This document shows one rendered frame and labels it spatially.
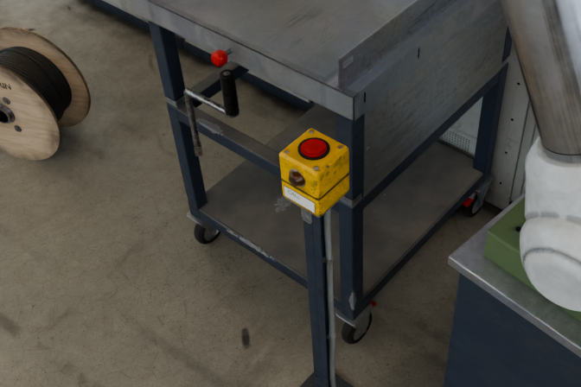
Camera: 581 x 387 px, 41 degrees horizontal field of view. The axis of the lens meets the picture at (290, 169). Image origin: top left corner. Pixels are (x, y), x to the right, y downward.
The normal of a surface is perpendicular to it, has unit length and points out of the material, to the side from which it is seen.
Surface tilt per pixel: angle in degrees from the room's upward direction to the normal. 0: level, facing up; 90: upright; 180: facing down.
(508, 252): 90
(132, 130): 0
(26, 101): 90
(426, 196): 0
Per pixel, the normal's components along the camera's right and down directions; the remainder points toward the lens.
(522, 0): -0.63, 0.60
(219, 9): -0.06, -0.72
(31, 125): -0.35, 0.66
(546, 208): -0.84, 0.33
